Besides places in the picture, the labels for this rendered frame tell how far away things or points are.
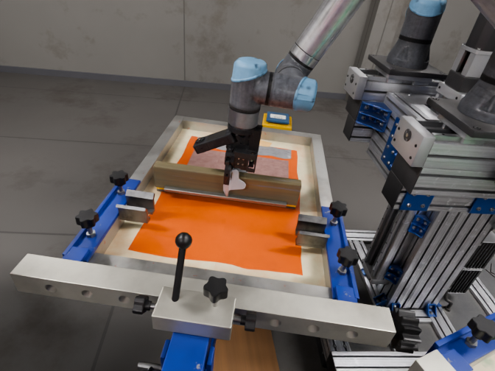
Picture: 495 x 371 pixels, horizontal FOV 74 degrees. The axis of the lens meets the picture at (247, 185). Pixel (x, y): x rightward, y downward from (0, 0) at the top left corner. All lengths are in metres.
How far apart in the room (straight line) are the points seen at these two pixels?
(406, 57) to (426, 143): 0.54
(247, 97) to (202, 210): 0.34
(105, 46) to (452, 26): 4.41
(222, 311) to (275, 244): 0.33
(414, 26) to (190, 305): 1.20
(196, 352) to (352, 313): 0.28
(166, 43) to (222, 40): 0.70
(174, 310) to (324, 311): 0.26
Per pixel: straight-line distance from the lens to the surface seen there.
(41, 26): 5.08
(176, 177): 0.93
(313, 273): 0.81
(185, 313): 0.56
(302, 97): 0.76
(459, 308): 2.05
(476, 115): 1.03
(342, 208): 0.84
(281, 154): 1.22
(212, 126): 1.32
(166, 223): 0.89
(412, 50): 1.42
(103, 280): 0.67
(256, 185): 0.90
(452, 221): 1.50
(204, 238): 0.84
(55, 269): 0.71
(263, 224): 0.90
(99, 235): 0.81
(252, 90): 0.75
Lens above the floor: 1.54
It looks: 35 degrees down
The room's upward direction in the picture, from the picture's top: 7 degrees clockwise
